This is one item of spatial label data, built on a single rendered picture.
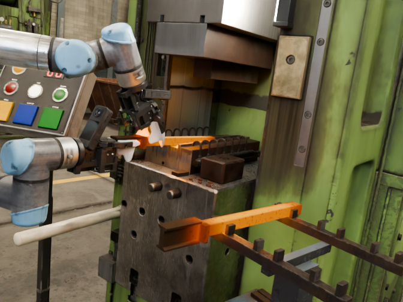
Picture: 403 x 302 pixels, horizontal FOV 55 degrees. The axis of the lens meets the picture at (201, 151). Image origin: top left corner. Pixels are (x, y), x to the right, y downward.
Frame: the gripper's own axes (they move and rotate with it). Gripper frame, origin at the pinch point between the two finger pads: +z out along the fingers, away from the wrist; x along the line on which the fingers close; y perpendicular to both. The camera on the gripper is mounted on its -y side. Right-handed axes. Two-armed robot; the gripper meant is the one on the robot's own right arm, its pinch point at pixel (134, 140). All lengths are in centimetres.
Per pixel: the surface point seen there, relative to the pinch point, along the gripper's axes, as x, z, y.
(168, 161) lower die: -1.4, 17.2, 8.0
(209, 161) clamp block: 14.4, 17.1, 4.3
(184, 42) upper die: 0.0, 16.4, -29.1
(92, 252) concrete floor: -110, 77, 100
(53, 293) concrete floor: -86, 34, 101
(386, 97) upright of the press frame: 47, 69, -21
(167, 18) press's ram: -8.1, 16.3, -36.1
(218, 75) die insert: 3.9, 30.7, -20.9
